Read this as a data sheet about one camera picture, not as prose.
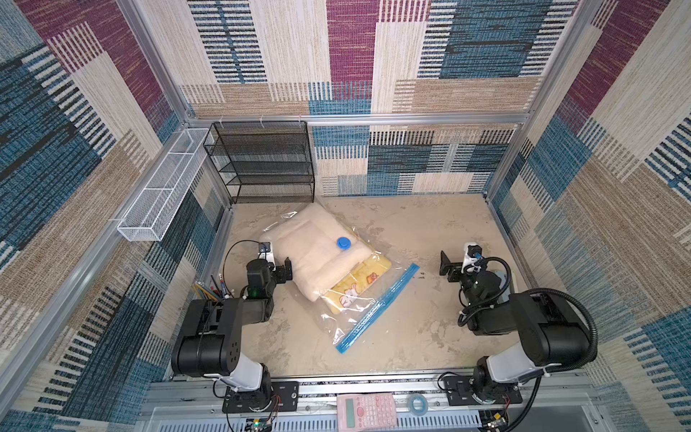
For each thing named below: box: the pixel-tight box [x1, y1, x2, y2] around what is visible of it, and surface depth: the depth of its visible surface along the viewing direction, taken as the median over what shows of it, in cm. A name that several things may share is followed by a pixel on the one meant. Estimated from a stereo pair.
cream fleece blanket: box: [259, 203, 374, 302], surface depth 101 cm
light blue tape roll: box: [408, 393, 429, 416], surface depth 73 cm
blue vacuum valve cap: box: [336, 236, 352, 251], surface depth 101 cm
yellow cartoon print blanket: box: [323, 253, 393, 315], surface depth 93 cm
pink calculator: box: [336, 392, 397, 432], surface depth 71 cm
